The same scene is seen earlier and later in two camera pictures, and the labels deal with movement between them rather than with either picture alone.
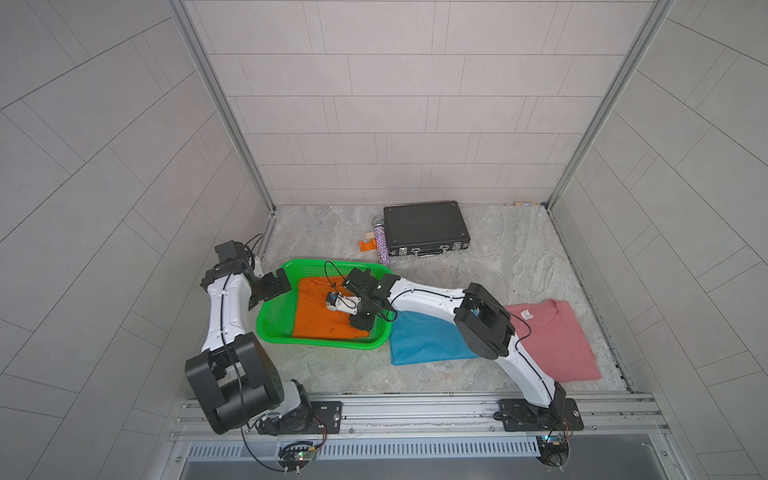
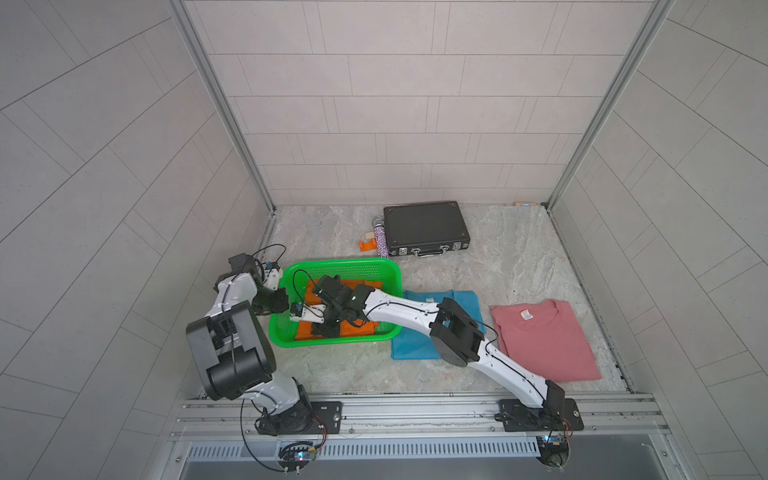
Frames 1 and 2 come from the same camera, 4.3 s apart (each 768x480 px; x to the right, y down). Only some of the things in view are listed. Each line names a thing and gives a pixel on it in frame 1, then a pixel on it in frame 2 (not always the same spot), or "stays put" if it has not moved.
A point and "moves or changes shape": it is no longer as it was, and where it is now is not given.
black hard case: x=426 y=230 stays put
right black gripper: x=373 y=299 -> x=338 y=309
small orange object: x=367 y=246 stays put
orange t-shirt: x=313 y=318 stays put
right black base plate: x=563 y=414 stays put
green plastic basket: x=276 y=315 moves or changes shape
